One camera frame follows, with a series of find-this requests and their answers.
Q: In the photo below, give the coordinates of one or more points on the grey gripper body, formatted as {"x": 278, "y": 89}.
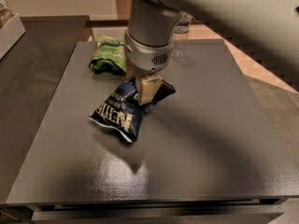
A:
{"x": 146, "y": 57}

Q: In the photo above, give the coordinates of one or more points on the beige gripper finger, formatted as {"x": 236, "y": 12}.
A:
{"x": 130, "y": 73}
{"x": 147, "y": 86}

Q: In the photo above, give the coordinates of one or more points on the blue chip bag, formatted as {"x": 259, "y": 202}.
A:
{"x": 122, "y": 112}

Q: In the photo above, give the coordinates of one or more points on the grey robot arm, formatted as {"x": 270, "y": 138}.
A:
{"x": 266, "y": 30}

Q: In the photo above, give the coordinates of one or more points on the green snack bag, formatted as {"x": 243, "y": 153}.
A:
{"x": 109, "y": 56}

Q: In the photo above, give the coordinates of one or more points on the clear plastic water bottle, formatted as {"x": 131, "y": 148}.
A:
{"x": 181, "y": 33}

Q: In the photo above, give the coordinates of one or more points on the white tray with items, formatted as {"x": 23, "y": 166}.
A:
{"x": 11, "y": 28}

